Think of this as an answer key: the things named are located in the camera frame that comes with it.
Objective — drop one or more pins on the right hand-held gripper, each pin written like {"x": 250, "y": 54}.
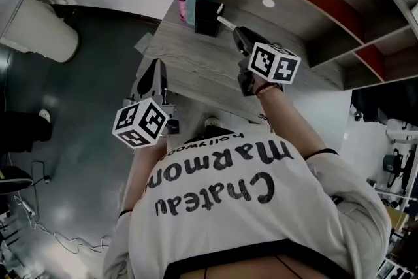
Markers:
{"x": 274, "y": 65}

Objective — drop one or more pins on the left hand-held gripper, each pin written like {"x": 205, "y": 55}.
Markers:
{"x": 130, "y": 121}

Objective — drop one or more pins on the black pen holder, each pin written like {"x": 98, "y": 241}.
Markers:
{"x": 205, "y": 19}

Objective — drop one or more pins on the person's left forearm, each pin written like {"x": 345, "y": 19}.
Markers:
{"x": 143, "y": 173}

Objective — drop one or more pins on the person's right forearm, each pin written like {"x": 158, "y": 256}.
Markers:
{"x": 294, "y": 127}

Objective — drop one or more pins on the white round disc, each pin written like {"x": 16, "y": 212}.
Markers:
{"x": 267, "y": 2}

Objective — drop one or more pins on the wooden desk with hutch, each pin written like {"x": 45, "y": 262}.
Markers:
{"x": 196, "y": 59}

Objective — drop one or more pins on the wooden shelf unit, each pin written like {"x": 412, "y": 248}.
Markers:
{"x": 343, "y": 9}

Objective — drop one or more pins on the small grey paper sheet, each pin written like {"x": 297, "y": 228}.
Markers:
{"x": 143, "y": 42}

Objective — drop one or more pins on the person's white shoe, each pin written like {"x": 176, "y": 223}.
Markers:
{"x": 213, "y": 122}

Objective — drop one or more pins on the person's black trousers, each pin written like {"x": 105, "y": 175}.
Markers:
{"x": 215, "y": 133}

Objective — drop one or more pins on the white printed t-shirt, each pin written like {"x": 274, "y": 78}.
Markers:
{"x": 228, "y": 206}

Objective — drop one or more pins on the white power strip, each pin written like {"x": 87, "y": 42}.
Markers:
{"x": 28, "y": 206}

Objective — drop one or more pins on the person's neck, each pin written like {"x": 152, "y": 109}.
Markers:
{"x": 261, "y": 269}

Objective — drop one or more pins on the brown cardboard box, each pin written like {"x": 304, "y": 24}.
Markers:
{"x": 396, "y": 219}

